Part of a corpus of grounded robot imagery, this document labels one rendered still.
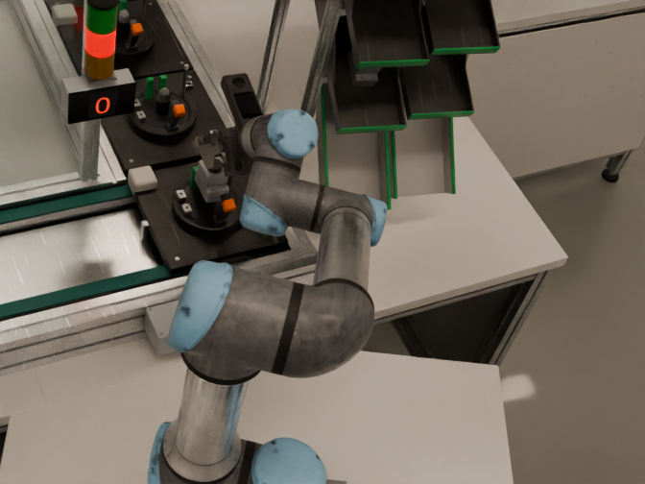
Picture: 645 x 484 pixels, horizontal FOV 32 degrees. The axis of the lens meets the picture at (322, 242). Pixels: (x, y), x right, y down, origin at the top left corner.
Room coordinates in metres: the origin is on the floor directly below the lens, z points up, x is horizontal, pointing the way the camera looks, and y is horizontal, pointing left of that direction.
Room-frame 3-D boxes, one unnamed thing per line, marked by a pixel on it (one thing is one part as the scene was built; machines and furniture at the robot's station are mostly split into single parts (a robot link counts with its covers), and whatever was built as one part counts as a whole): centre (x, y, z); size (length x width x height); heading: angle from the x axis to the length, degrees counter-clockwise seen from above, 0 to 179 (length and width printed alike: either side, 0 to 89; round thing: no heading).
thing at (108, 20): (1.40, 0.45, 1.38); 0.05 x 0.05 x 0.05
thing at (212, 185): (1.43, 0.24, 1.06); 0.08 x 0.04 x 0.07; 38
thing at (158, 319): (1.20, 0.16, 0.93); 0.21 x 0.07 x 0.06; 128
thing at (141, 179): (1.44, 0.37, 0.97); 0.05 x 0.05 x 0.04; 38
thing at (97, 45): (1.40, 0.45, 1.33); 0.05 x 0.05 x 0.05
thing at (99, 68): (1.40, 0.45, 1.28); 0.05 x 0.05 x 0.05
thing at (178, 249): (1.42, 0.23, 0.96); 0.24 x 0.24 x 0.02; 38
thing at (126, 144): (1.62, 0.39, 1.01); 0.24 x 0.24 x 0.13; 38
